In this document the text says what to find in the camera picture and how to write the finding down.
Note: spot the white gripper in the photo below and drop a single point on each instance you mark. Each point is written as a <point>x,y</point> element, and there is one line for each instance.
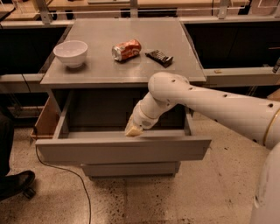
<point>143,120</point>

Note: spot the grey top drawer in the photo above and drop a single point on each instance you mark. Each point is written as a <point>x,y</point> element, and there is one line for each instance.
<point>91,126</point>

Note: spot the grey drawer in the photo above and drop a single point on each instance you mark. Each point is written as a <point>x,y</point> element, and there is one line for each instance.
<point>137,169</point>
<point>91,126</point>

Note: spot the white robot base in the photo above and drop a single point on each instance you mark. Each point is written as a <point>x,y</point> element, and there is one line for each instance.
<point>266,208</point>

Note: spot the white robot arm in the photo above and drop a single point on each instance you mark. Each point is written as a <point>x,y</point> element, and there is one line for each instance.
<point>255,118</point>

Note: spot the grey bottom drawer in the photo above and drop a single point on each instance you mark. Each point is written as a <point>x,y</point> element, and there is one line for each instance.
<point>137,169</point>

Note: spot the grey drawer cabinet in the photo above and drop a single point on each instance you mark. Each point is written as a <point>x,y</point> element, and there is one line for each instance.
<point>101,71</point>

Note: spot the dark snack bar wrapper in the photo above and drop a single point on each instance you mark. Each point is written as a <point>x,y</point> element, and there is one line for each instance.
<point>160,58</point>

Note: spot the crushed orange soda can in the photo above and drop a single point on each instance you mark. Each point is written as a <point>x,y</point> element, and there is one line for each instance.
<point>126,50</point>

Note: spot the brown cardboard box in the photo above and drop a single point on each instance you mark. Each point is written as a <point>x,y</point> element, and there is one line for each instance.
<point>47,121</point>

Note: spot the white ceramic bowl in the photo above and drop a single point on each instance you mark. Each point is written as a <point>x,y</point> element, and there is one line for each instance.
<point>71,53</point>

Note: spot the dark trouser leg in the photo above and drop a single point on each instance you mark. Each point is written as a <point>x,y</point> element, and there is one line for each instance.
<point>6,141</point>

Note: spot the black shoe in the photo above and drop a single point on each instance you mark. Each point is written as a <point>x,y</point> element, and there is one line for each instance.
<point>15,184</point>

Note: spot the grey metal railing frame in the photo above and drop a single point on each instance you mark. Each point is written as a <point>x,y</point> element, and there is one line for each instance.
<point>251,68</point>

